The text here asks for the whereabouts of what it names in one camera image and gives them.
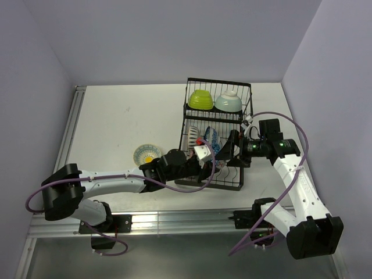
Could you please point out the red diamond blue lattice bowl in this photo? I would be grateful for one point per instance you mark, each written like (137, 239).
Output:
(220, 164)

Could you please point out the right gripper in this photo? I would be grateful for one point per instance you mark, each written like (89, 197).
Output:
(227, 151)

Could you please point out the black wire dish rack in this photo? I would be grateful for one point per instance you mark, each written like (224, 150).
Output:
(215, 126)

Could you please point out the teal dashed ceramic bowl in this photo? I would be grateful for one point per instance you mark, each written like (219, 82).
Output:
(229, 102)

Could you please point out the blue floral small bowl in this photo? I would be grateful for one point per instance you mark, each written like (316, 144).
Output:
(212, 137)

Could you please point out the white bowl with striped outside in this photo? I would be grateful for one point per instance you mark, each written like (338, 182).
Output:
(193, 135)

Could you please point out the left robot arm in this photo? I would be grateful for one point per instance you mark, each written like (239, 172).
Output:
(69, 192)

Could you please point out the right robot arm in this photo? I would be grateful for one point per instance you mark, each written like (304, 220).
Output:
(298, 213)

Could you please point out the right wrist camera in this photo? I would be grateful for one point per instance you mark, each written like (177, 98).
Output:
(246, 125)

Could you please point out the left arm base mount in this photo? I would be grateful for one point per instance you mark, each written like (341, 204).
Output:
(120, 223)

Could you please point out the aluminium frame rail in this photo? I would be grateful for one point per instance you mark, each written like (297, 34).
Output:
(173, 235)

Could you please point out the yellow sun patterned bowl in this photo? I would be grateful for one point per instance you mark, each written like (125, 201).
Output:
(145, 154)

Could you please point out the green square bowl white inside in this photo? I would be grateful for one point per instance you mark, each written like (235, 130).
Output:
(201, 100)

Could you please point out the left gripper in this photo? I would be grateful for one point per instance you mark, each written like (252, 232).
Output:
(205, 170)

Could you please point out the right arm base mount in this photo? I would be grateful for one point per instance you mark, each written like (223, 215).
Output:
(245, 219)

